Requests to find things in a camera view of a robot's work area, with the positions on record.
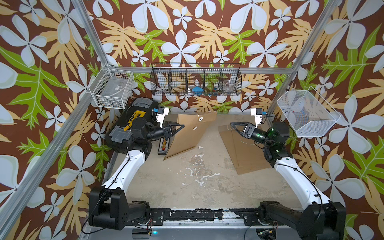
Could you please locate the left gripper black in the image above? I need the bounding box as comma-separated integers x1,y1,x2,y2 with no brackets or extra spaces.
144,122,183,143

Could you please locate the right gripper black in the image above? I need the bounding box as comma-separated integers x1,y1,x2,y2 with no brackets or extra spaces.
232,124,274,150

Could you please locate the brown kraft file bag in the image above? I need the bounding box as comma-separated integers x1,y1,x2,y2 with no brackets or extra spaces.
164,112,217,160
218,125,271,175

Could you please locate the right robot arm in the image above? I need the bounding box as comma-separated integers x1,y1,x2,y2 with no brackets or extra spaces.
231,122,346,240

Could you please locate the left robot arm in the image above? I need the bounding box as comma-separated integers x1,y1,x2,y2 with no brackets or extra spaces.
87,102,184,231

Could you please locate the black charging board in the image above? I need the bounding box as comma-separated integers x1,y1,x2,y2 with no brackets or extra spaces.
158,138,170,155

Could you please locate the black yellow toolbox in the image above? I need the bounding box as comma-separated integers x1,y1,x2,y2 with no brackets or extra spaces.
105,98,165,155

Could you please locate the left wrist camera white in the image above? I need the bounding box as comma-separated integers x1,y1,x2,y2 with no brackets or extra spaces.
155,106,170,128

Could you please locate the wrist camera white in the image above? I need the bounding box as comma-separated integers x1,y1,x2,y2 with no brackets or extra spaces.
251,108,267,125
155,106,170,128

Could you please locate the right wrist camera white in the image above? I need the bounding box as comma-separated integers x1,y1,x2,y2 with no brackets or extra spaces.
251,108,267,125

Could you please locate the black wire basket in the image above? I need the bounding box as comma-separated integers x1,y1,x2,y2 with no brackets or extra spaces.
150,63,243,97

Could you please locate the white wire basket right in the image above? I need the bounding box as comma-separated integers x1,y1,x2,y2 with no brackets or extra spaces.
277,87,341,138

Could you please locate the white wire basket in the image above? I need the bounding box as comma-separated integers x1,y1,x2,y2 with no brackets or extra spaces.
90,64,135,110
277,87,341,138

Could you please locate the white wire basket left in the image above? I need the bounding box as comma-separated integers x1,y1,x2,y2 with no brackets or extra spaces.
90,64,135,110

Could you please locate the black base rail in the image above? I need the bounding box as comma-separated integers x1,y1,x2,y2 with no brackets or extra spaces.
129,208,275,227

